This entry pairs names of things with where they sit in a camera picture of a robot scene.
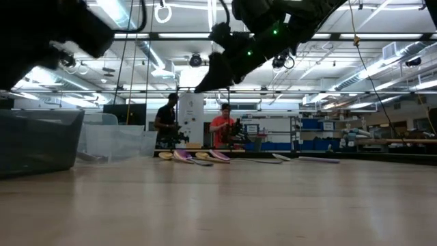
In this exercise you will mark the clear plastic bin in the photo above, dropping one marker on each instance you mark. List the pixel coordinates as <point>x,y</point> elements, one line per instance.
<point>152,143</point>
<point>99,119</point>

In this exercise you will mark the person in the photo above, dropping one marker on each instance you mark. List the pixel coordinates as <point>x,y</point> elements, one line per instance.
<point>222,126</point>
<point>166,118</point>

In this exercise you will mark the silver air duct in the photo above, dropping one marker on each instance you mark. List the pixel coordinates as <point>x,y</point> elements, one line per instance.
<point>403,51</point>

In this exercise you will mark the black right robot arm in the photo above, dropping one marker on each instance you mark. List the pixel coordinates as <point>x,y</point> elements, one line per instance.
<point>307,13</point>

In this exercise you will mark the black ceiling spotlight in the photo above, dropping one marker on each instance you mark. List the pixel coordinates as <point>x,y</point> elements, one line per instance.
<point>70,61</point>

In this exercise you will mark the black hanging camera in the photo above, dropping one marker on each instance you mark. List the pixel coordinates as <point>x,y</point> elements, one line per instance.
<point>195,60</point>
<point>280,61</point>

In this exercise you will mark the black overhead frame beam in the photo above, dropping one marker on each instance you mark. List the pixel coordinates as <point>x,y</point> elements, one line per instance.
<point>333,36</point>

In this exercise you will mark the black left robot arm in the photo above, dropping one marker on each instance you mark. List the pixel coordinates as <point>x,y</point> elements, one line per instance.
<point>34,27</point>

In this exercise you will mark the black stand frame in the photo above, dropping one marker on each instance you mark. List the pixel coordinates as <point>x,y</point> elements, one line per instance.
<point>186,88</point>

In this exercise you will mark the white cabinet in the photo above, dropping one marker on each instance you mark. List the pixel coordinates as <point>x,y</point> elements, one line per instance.
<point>191,116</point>

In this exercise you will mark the wooden workbench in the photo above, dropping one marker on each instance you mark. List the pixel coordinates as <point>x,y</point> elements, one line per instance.
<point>392,140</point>

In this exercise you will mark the black aluminium table frame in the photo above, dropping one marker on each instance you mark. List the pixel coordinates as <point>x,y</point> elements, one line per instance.
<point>375,157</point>

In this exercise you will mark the blue storage shelf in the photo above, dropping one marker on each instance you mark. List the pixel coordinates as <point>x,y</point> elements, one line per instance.
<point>310,123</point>

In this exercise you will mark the black background robot arm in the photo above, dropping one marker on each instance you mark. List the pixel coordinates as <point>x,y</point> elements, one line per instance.
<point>240,131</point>
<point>175,138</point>

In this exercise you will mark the dark smoked plastic bin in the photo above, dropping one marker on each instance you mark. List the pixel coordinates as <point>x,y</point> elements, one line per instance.
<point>34,143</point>

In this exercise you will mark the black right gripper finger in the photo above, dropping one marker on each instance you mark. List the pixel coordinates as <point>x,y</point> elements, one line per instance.
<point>222,73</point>

